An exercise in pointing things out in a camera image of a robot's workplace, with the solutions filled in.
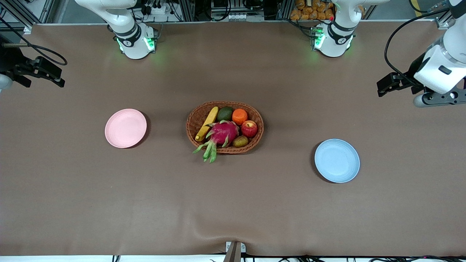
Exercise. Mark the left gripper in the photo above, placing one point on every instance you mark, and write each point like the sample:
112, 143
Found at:
414, 71

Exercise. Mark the white power strip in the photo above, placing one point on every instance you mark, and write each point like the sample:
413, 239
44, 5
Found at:
156, 10

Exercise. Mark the yellow banana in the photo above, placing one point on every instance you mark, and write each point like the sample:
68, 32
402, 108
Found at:
207, 123

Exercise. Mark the blue plate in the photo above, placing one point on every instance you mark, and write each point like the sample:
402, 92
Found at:
337, 161

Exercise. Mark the pink dragon fruit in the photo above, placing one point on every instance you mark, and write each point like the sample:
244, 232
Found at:
222, 133

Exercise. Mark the brown table mat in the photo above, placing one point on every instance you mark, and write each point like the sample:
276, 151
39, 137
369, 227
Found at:
233, 203

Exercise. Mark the red apple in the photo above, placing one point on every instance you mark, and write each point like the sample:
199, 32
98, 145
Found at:
249, 129

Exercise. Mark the green avocado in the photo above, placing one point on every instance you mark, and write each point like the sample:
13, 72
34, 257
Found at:
225, 114

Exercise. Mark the brown wicker basket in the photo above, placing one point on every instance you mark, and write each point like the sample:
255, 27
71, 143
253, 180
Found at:
194, 122

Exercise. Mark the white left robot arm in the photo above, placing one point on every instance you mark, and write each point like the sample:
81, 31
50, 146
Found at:
340, 14

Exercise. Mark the pile of orange lumpy items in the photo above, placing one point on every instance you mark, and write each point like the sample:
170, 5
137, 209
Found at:
311, 11

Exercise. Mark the grey metal bracket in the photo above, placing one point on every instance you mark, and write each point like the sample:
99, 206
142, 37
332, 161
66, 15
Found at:
243, 247

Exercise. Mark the orange fruit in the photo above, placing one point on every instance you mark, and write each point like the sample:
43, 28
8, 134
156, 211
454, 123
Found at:
240, 116

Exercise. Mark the pink plate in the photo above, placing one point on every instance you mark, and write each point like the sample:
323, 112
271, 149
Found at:
125, 128

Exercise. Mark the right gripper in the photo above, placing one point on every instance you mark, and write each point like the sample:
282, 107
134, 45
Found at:
10, 62

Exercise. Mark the olive brown kiwi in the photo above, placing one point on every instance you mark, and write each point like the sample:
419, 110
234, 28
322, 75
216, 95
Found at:
240, 141

